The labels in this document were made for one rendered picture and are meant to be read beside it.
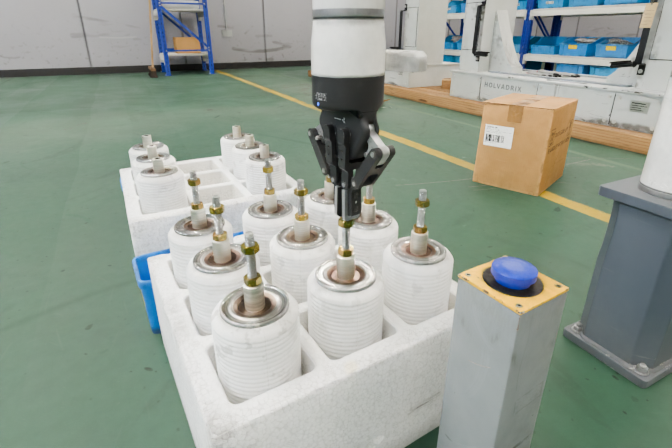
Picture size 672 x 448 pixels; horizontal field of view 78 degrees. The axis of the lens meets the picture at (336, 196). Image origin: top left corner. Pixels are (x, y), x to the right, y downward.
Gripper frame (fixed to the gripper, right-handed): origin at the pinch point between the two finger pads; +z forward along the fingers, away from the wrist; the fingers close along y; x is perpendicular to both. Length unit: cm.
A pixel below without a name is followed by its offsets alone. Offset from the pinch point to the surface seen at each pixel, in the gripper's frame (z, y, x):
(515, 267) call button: 2.0, 18.0, 5.6
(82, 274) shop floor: 35, -68, -26
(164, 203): 15, -51, -9
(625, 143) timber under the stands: 33, -40, 199
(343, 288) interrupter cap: 9.6, 2.4, -2.3
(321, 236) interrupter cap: 9.6, -9.9, 3.0
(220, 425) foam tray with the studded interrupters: 16.9, 5.0, -19.1
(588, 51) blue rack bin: 5, -201, 506
